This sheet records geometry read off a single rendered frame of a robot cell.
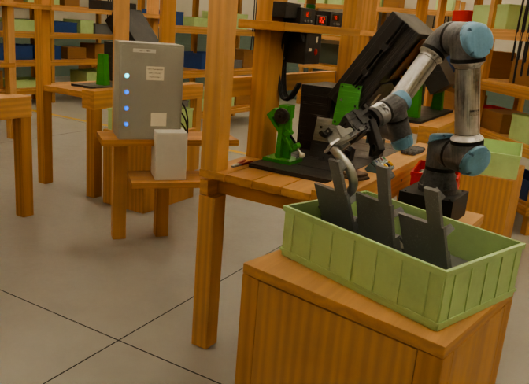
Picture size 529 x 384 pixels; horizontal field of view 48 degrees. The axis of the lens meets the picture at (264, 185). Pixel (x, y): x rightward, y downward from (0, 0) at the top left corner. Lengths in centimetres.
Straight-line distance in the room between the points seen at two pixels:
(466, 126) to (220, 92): 101
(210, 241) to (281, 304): 95
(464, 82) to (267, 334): 108
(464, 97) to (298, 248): 79
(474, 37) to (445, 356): 106
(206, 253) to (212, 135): 55
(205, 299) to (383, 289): 130
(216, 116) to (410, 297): 128
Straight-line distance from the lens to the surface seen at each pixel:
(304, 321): 179
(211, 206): 266
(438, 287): 159
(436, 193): 160
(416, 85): 220
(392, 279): 167
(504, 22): 592
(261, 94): 288
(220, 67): 254
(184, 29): 796
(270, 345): 192
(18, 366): 290
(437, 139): 232
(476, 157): 221
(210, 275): 277
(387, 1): 1174
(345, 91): 297
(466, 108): 219
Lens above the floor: 152
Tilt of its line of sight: 15 degrees down
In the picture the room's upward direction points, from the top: 5 degrees clockwise
